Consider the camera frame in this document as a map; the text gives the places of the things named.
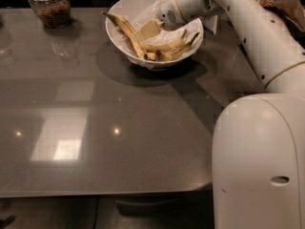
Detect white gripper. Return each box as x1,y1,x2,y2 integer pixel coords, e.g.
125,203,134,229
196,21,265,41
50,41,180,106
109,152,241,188
133,0,210,41

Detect long yellow banana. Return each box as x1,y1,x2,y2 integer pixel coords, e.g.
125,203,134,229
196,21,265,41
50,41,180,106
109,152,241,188
102,11,148,60

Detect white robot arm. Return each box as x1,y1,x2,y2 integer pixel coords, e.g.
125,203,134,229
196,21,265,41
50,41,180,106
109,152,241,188
148,0,305,229

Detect white paper bowl liner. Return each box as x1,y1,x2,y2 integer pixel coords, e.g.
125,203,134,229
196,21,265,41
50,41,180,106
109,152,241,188
104,0,204,69

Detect white ceramic bowl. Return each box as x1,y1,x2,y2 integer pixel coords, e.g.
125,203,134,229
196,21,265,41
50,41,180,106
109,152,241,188
109,0,204,71

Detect middle yellow banana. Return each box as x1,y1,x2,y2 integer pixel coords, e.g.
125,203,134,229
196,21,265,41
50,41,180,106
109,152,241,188
141,30,187,52

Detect front yellow banana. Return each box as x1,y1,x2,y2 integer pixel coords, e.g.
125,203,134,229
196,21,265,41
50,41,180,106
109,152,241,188
154,32,199,62

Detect left glass jar with cereal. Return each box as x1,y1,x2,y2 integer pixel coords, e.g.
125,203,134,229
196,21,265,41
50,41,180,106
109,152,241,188
28,0,71,29

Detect brown paper bag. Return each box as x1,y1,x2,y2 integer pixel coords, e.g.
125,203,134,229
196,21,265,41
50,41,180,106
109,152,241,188
256,0,305,31

